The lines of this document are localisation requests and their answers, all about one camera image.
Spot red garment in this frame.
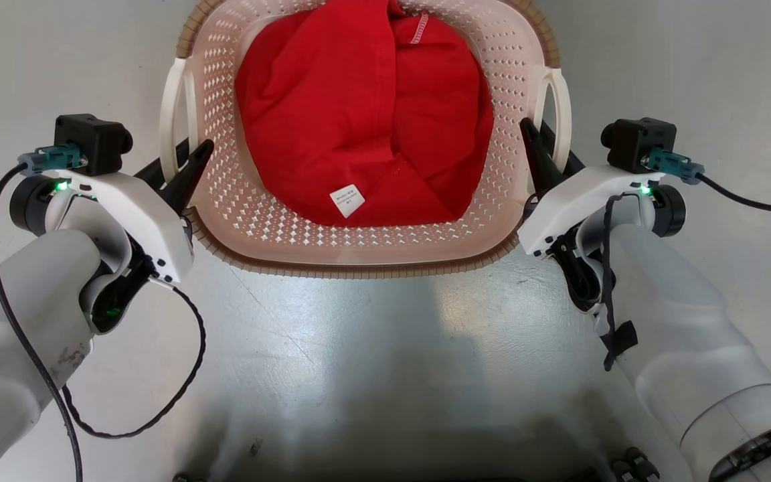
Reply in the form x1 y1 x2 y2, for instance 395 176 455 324
235 0 495 227

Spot black right camera cable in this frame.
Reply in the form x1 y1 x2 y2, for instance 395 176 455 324
693 173 771 216

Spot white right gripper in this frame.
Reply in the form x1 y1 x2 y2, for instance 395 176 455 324
518 117 686 258

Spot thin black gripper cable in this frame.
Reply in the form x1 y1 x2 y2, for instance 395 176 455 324
598 194 639 372
61 278 207 440

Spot thin black left gripper cable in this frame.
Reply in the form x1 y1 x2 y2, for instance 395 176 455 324
61 278 207 440

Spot white garment care tag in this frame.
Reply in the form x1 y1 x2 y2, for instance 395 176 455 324
329 184 366 219

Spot beige perforated laundry basket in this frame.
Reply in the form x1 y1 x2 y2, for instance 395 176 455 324
160 0 572 280

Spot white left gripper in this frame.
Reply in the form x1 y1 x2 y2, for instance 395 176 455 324
9 139 214 285

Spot thin black right gripper cable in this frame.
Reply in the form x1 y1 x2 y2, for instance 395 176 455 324
598 194 639 372

